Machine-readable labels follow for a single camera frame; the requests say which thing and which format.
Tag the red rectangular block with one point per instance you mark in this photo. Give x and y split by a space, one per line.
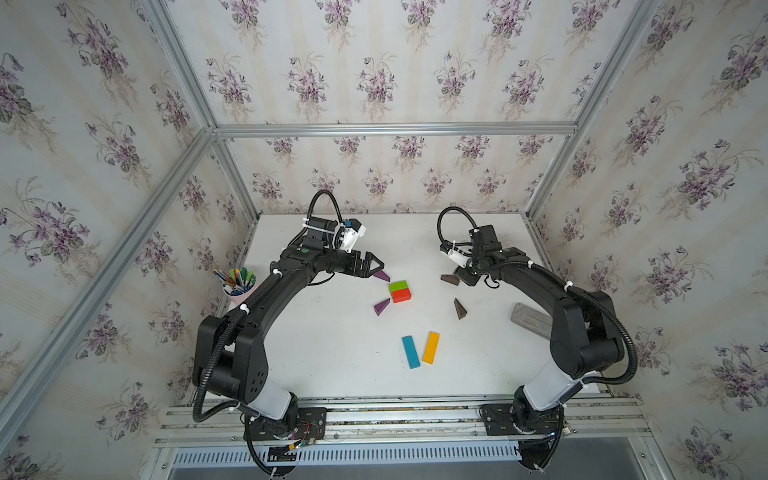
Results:
402 295

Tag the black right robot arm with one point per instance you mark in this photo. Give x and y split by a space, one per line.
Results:
588 344

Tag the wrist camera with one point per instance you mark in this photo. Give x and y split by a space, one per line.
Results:
459 257
349 232

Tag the teal long block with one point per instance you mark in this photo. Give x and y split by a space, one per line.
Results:
411 352

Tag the purple triangle block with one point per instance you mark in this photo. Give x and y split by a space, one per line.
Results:
381 306
382 276

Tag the yellow long block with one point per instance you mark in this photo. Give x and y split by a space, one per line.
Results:
430 350

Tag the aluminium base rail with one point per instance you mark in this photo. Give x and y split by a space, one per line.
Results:
380 431

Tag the brown triangle block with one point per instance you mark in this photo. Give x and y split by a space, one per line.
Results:
461 311
451 279

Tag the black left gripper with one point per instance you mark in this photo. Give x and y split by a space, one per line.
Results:
354 259

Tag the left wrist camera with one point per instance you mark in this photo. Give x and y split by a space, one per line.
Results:
349 232

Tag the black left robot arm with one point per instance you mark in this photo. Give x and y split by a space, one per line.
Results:
231 369

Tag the colourful pens bundle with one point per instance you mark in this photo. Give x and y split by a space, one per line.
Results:
235 279

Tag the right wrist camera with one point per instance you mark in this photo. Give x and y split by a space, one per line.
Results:
459 257

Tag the green rectangular block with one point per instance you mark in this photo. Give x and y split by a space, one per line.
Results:
398 286

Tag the pink pen cup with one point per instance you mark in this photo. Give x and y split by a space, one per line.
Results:
233 300

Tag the grey eraser pad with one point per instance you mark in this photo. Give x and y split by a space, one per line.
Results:
532 320

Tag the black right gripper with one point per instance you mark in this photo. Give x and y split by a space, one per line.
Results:
465 276

